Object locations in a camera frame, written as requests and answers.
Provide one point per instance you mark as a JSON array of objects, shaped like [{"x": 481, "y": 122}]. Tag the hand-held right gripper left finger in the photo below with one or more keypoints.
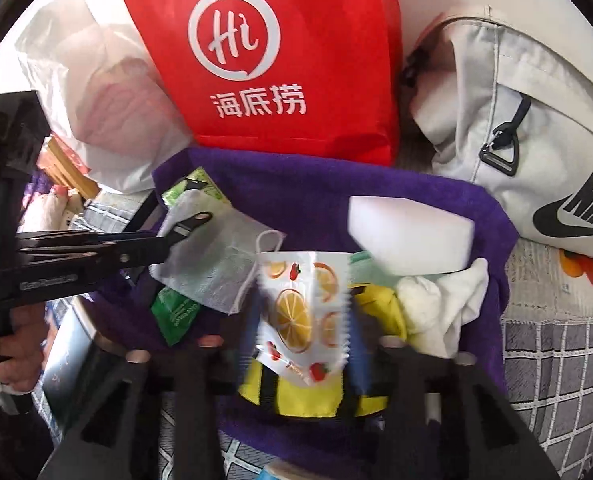
[{"x": 244, "y": 355}]

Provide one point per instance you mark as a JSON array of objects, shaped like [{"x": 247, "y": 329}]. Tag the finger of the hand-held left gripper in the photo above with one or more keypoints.
[
  {"x": 191, "y": 221},
  {"x": 136, "y": 259}
]

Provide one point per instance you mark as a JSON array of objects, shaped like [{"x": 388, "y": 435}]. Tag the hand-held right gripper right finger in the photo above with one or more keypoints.
[{"x": 359, "y": 360}]

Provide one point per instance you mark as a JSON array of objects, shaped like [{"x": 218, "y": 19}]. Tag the grey face mask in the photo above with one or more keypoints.
[{"x": 211, "y": 260}]

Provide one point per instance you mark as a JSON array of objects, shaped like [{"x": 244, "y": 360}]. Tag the yellow pouch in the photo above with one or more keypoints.
[{"x": 301, "y": 395}]

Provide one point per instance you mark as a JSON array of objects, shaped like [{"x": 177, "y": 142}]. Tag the green tissue packet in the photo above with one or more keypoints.
[{"x": 176, "y": 315}]

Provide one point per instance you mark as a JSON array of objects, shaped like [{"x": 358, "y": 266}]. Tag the fruit print packet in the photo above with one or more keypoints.
[{"x": 296, "y": 310}]

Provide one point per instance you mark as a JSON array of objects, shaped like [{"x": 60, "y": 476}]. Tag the teal small packet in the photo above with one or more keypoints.
[{"x": 364, "y": 267}]

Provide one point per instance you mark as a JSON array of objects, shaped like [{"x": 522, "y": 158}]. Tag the white glove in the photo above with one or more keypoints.
[{"x": 441, "y": 305}]

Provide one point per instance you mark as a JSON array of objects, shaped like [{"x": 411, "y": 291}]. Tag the purple fabric bin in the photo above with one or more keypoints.
[{"x": 301, "y": 185}]

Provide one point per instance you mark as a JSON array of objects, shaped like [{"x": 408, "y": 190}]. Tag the white sponge block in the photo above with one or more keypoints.
[{"x": 411, "y": 230}]

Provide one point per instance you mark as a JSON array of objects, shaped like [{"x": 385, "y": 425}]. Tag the person's left hand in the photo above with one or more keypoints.
[{"x": 21, "y": 360}]

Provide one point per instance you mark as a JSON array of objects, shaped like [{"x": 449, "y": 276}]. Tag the dark green tin box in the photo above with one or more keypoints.
[{"x": 69, "y": 355}]

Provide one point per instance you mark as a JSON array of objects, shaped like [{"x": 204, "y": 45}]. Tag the white plastic bag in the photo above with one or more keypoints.
[{"x": 101, "y": 85}]

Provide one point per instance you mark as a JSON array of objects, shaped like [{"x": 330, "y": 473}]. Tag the grey checked blanket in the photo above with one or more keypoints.
[{"x": 551, "y": 360}]

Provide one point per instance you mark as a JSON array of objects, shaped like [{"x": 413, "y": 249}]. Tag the red paper bag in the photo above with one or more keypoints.
[{"x": 326, "y": 60}]

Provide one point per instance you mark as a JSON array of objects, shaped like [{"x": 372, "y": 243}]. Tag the grey waist bag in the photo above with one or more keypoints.
[{"x": 476, "y": 85}]

